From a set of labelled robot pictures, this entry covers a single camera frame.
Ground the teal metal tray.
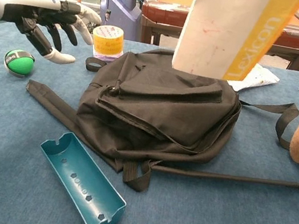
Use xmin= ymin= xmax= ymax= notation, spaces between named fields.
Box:
xmin=26 ymin=127 xmax=138 ymax=224

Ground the white snack packet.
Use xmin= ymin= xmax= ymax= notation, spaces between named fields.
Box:
xmin=225 ymin=58 xmax=282 ymax=99

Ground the black fabric backpack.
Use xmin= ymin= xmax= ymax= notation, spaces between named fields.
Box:
xmin=11 ymin=26 xmax=299 ymax=221

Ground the brown mahjong table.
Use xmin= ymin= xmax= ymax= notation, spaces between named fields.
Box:
xmin=135 ymin=0 xmax=299 ymax=72

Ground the white book yellow spine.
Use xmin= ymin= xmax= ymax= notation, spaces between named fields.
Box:
xmin=169 ymin=0 xmax=299 ymax=93

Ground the blue table cloth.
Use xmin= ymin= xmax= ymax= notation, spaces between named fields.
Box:
xmin=0 ymin=17 xmax=299 ymax=224

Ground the green ball black band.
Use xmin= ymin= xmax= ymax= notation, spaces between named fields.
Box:
xmin=1 ymin=47 xmax=37 ymax=79

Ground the yellow tape roll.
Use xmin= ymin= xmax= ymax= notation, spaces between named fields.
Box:
xmin=88 ymin=22 xmax=129 ymax=64

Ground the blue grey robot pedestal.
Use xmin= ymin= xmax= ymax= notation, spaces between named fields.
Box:
xmin=95 ymin=0 xmax=147 ymax=43

